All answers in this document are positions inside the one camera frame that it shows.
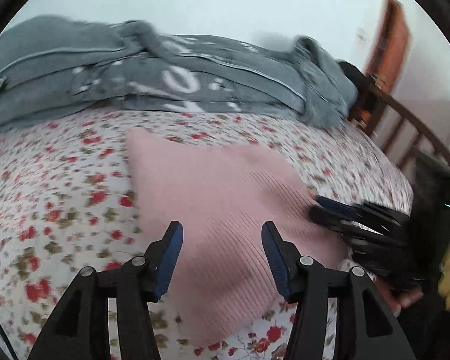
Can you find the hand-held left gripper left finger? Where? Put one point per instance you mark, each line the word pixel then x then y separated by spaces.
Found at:
pixel 169 258

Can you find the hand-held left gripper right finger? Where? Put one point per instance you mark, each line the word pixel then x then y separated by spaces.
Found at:
pixel 277 266

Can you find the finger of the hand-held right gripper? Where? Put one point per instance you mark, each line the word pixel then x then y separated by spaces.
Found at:
pixel 330 217
pixel 337 207

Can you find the pink ribbed knit sweater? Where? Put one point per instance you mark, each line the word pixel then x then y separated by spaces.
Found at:
pixel 217 210

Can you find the person's right hand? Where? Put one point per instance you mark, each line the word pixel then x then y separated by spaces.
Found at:
pixel 408 300

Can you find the floral red white bedsheet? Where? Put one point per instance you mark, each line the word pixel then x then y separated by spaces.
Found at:
pixel 60 195

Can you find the black cloth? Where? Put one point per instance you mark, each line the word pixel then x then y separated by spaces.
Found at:
pixel 354 78

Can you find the orange wooden door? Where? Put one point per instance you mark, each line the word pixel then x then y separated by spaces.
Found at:
pixel 392 41

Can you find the grey printed blanket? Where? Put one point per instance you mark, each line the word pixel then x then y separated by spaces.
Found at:
pixel 172 78

